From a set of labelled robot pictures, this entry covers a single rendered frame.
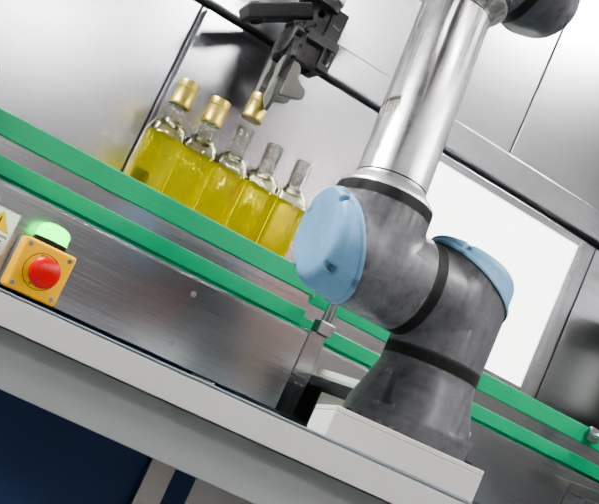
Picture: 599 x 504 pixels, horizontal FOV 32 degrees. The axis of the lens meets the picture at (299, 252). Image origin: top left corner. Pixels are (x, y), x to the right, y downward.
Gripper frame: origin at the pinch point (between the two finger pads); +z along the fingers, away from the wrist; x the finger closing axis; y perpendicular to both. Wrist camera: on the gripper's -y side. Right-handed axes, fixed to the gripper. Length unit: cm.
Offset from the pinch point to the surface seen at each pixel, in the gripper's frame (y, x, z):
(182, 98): -12.0, -1.6, 6.3
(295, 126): 11.5, 11.9, -2.7
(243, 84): -0.3, 11.9, -4.4
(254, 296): 7.7, -13.9, 29.9
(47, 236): -24.6, -21.1, 35.7
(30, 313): -27, -47, 45
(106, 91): -20.1, 14.8, 7.6
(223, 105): -5.7, -1.7, 4.0
